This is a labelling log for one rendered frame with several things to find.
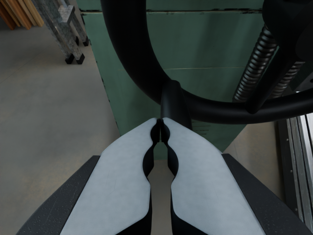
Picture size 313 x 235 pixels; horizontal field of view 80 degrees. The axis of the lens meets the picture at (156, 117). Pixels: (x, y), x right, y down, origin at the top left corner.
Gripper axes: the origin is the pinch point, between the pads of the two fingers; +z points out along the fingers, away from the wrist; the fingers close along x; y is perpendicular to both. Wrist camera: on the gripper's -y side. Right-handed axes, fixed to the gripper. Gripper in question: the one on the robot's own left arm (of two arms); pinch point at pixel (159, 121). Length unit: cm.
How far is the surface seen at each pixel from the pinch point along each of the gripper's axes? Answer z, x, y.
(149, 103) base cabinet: 34.8, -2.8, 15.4
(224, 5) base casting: 24.0, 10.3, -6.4
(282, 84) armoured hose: 15.4, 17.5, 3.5
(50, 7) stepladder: 98, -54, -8
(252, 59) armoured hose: 14.1, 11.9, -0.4
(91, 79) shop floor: 102, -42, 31
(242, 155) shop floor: 61, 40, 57
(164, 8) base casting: 23.5, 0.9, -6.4
